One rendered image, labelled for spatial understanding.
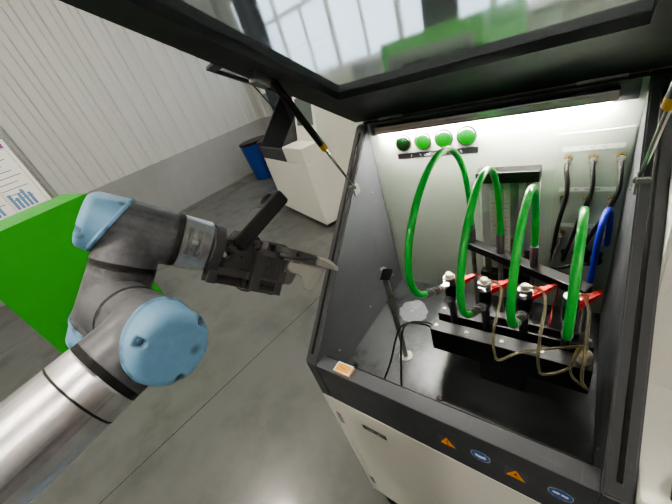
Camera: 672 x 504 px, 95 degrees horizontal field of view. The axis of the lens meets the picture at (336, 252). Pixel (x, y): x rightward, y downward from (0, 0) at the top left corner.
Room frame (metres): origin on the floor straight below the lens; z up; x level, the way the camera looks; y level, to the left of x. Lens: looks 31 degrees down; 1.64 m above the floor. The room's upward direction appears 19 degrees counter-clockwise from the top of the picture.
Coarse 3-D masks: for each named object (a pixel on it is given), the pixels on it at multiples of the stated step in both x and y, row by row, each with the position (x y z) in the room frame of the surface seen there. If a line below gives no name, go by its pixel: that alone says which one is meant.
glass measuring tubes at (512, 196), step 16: (512, 176) 0.67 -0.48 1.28; (528, 176) 0.65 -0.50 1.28; (480, 192) 0.75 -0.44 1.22; (512, 192) 0.68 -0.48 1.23; (480, 208) 0.75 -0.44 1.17; (512, 208) 0.68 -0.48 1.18; (496, 224) 0.71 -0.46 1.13; (512, 224) 0.68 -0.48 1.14; (528, 224) 0.65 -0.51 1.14; (512, 240) 0.68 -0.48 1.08; (528, 240) 0.65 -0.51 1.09; (528, 256) 0.65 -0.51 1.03; (496, 272) 0.71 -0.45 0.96
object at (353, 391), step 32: (352, 384) 0.52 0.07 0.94; (384, 384) 0.48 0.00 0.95; (384, 416) 0.47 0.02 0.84; (416, 416) 0.39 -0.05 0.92; (448, 416) 0.36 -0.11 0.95; (448, 448) 0.35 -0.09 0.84; (480, 448) 0.30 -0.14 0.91; (512, 448) 0.26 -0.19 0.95; (544, 448) 0.25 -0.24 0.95; (512, 480) 0.26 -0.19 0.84; (544, 480) 0.22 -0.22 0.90; (576, 480) 0.19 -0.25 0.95
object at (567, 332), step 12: (588, 216) 0.38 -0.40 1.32; (576, 228) 0.37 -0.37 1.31; (576, 240) 0.35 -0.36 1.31; (576, 252) 0.34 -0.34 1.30; (576, 264) 0.33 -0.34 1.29; (576, 276) 0.32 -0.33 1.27; (576, 288) 0.31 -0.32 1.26; (576, 300) 0.30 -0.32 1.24; (576, 312) 0.30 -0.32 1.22; (564, 324) 0.30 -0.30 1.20; (564, 336) 0.30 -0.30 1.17
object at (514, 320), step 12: (528, 192) 0.46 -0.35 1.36; (528, 204) 0.43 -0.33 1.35; (516, 228) 0.41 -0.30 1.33; (516, 240) 0.39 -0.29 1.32; (516, 252) 0.38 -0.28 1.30; (516, 264) 0.37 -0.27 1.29; (516, 276) 0.36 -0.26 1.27; (516, 288) 0.35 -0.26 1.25; (516, 312) 0.43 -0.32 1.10; (516, 324) 0.36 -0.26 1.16
